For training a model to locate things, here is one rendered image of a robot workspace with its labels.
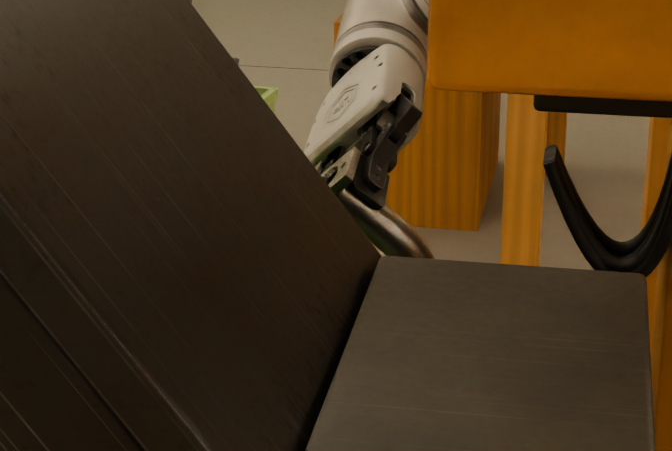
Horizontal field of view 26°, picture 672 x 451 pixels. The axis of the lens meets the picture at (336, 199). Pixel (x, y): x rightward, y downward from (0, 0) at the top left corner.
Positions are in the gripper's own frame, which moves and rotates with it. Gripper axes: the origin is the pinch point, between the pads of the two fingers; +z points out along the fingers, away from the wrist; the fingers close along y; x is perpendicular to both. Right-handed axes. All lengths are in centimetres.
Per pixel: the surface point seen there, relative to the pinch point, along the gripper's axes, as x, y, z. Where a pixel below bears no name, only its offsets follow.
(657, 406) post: 31.4, 2.9, 1.5
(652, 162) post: 38, -1, -42
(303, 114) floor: 116, -229, -353
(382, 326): -2.0, 9.5, 22.9
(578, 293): 8.1, 16.1, 16.6
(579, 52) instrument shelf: -21, 44, 50
